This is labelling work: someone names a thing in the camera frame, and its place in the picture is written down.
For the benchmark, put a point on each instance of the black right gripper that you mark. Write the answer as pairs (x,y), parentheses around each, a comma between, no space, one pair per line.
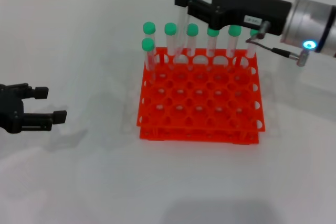
(249,6)

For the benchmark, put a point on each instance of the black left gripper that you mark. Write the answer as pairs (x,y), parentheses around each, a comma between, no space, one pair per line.
(10,108)

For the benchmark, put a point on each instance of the orange test tube rack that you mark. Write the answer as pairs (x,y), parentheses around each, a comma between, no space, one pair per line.
(199,140)

